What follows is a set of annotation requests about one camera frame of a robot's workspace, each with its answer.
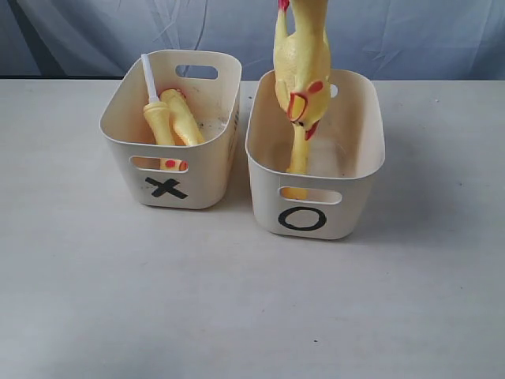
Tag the severed chicken head with squeaker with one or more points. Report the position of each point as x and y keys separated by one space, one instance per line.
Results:
x=157 y=115

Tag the large front rubber chicken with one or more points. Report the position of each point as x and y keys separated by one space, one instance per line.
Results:
x=298 y=163

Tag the headless rubber chicken body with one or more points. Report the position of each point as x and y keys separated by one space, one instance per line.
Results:
x=182 y=120

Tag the cream bin marked X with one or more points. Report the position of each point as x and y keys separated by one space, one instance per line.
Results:
x=210 y=82

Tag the cream bin marked O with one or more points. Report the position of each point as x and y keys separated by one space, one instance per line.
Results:
x=345 y=153

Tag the grey backdrop curtain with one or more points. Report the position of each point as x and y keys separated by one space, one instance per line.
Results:
x=383 y=40

